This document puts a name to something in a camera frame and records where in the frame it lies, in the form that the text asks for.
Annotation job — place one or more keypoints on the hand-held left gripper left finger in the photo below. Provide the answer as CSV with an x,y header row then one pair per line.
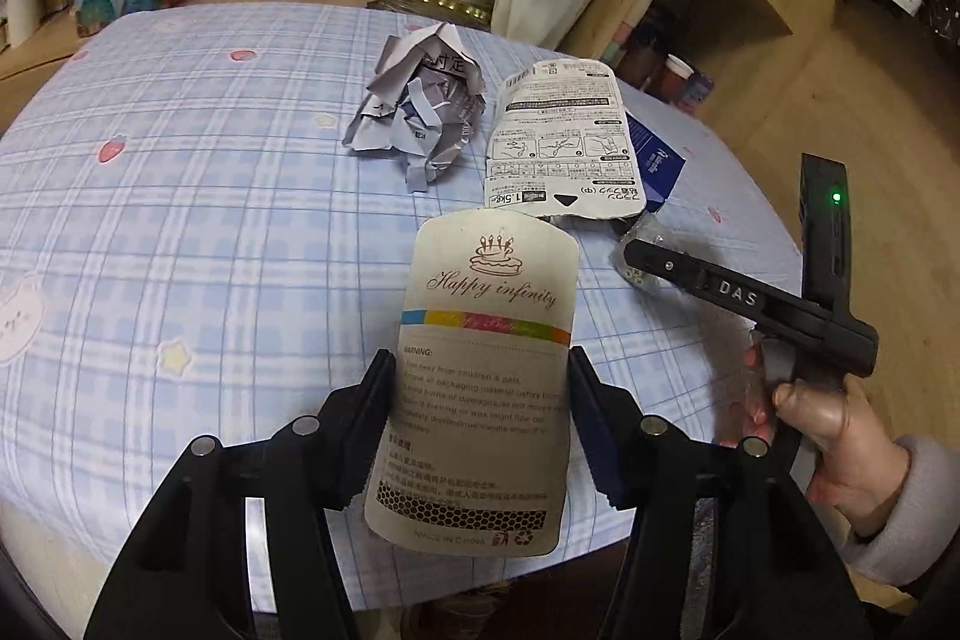
x,y
367,415

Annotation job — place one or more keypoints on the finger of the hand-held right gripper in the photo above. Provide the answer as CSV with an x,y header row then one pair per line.
x,y
664,265

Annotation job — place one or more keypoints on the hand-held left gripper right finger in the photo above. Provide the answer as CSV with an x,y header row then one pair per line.
x,y
592,430

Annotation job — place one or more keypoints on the clear plastic wrapper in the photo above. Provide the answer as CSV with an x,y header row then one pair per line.
x,y
651,229

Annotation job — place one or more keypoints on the dark blue packet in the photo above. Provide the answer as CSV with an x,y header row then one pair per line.
x,y
656,168

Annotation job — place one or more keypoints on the cream candle packet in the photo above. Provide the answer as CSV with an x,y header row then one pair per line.
x,y
480,325

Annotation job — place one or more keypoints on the white printed packaging card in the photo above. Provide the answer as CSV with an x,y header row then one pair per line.
x,y
555,138

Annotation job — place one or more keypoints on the grey paper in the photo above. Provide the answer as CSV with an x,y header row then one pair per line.
x,y
420,100

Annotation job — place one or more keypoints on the person's right forearm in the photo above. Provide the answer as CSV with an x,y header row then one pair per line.
x,y
915,520

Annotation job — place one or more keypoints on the person's right hand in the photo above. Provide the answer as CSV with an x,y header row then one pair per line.
x,y
847,460

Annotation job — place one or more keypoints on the small blue box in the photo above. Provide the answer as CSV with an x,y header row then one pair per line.
x,y
696,89

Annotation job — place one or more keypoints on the red cup with white lid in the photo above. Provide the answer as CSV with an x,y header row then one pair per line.
x,y
675,78

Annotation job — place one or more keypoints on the brown drinking glass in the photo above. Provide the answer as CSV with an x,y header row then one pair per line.
x,y
641,66

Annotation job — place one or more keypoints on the stack of pastel cups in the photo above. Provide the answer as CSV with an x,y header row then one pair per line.
x,y
619,48

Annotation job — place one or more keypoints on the gold ornate tray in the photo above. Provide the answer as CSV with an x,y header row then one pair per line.
x,y
435,3

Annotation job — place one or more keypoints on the wooden sideboard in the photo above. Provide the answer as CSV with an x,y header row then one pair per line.
x,y
30,59

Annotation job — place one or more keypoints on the black wall shelf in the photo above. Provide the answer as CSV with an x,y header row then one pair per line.
x,y
937,21

